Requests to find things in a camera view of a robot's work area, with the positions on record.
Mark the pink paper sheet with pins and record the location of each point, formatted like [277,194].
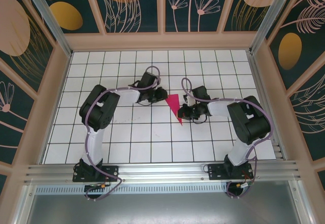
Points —
[175,104]

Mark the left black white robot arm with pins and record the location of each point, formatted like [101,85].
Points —
[95,145]

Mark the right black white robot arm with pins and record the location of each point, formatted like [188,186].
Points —
[248,122]

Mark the grey metal panel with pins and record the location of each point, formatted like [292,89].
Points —
[162,208]

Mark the aluminium mounting rail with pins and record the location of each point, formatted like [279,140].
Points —
[162,170]

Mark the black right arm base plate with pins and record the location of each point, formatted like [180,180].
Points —
[215,172]

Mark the aluminium side rail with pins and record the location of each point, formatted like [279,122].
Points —
[264,107]

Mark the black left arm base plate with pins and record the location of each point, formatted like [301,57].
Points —
[111,173]

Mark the aluminium frame post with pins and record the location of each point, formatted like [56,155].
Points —
[48,18]
[269,18]

